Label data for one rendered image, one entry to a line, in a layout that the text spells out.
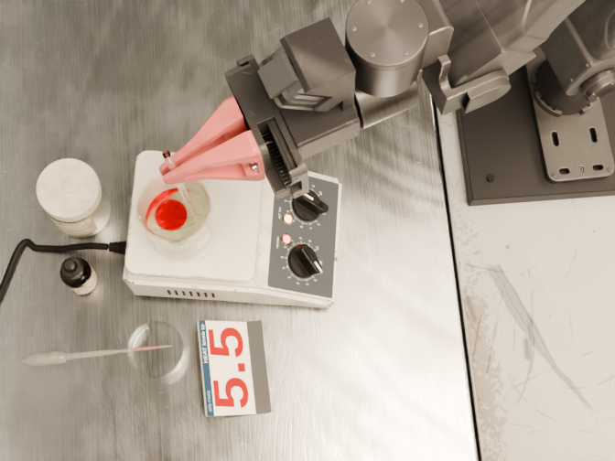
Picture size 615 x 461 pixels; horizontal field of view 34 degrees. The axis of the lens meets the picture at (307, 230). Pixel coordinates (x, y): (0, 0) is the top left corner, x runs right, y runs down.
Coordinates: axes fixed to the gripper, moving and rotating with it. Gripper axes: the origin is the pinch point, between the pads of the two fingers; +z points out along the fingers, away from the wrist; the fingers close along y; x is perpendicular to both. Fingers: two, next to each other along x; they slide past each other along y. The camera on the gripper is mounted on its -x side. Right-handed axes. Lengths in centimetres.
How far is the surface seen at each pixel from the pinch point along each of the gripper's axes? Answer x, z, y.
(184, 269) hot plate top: 16.3, 2.8, 3.5
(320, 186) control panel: 22.0, -12.4, 0.0
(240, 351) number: 24.0, 1.4, 11.3
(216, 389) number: 21.7, 4.8, 14.0
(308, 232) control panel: 21.3, -9.3, 3.9
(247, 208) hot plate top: 16.8, -4.7, 0.4
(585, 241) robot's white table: 27.4, -35.0, 15.2
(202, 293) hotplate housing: 20.5, 2.3, 5.3
